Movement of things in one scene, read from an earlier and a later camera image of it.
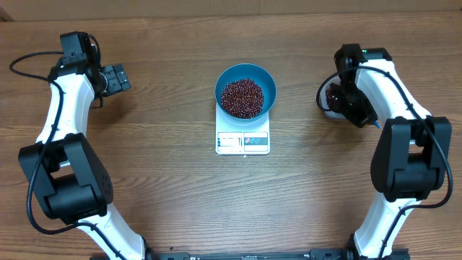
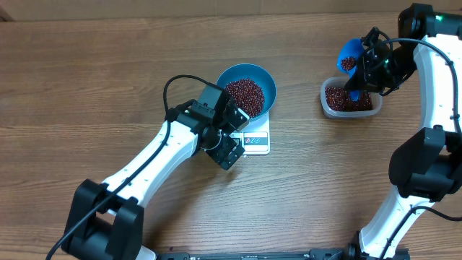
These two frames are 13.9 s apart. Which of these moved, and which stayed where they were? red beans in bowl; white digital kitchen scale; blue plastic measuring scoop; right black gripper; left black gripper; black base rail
Moved: right black gripper; blue plastic measuring scoop; left black gripper
Stayed: red beans in bowl; white digital kitchen scale; black base rail
